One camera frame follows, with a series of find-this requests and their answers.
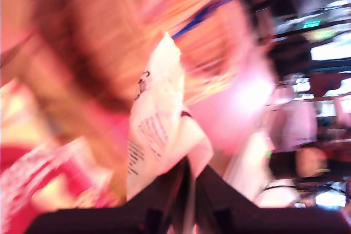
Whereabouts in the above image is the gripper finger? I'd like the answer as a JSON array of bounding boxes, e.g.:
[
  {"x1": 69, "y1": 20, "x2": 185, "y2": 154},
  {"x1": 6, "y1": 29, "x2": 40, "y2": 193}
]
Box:
[
  {"x1": 196, "y1": 164, "x2": 258, "y2": 234},
  {"x1": 124, "y1": 159, "x2": 194, "y2": 234}
]

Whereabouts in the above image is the white egg bag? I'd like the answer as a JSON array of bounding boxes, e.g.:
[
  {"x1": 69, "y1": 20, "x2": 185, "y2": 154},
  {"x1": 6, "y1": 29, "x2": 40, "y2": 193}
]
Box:
[{"x1": 125, "y1": 32, "x2": 214, "y2": 202}]

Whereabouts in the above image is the red egg bag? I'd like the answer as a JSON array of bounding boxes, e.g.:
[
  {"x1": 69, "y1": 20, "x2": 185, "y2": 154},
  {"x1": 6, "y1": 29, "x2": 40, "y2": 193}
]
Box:
[{"x1": 0, "y1": 80, "x2": 121, "y2": 234}]

